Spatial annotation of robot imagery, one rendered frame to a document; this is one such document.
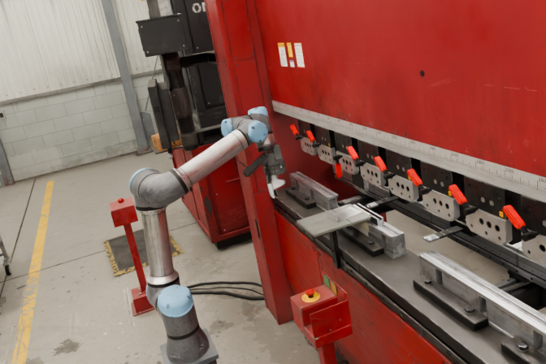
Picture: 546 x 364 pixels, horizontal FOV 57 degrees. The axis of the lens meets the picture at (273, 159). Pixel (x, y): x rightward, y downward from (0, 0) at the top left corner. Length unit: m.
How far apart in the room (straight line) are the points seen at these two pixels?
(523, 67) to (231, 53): 1.79
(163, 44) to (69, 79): 5.91
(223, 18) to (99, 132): 6.25
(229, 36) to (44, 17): 6.16
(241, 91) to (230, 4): 0.46
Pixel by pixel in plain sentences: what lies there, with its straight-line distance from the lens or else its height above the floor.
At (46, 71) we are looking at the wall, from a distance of 8.67.
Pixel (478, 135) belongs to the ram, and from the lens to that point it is 1.41.
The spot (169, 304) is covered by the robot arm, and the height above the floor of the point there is 0.99.
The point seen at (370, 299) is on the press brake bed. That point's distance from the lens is 2.06.
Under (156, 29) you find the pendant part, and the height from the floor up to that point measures 1.89.
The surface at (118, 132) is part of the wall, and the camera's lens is 8.80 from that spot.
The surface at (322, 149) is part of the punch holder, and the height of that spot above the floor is 1.23.
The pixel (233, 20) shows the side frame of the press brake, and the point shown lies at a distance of 2.74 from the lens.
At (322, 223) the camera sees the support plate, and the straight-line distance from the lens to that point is 2.10.
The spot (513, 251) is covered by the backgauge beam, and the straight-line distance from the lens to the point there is 1.88.
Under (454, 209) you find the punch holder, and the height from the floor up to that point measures 1.22.
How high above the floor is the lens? 1.86
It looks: 16 degrees down
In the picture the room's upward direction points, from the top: 10 degrees counter-clockwise
